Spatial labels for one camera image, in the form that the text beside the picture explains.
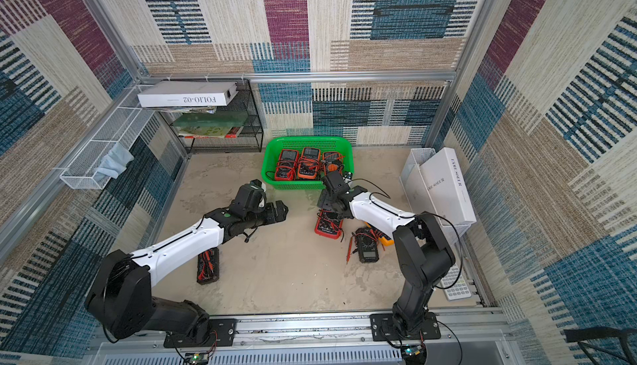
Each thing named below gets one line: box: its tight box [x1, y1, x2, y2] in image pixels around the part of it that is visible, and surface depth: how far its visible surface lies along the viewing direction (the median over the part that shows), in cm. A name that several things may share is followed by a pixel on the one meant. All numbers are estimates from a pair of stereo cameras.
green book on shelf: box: [170, 111, 248, 138], surface depth 101 cm
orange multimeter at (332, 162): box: [322, 150, 344, 176], surface depth 111 cm
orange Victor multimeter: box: [297, 147, 321, 181], surface depth 107 cm
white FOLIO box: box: [137, 81, 239, 108], surface depth 81 cm
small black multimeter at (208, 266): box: [196, 247, 220, 286], surface depth 83 cm
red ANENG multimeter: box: [314, 209, 344, 240], surface depth 87 cm
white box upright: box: [419, 147, 477, 227], surface depth 83 cm
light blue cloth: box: [93, 142, 135, 180], surface depth 70 cm
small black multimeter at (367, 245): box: [354, 227, 380, 263], surface depth 89 cm
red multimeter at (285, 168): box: [275, 149, 299, 181], surface depth 107 cm
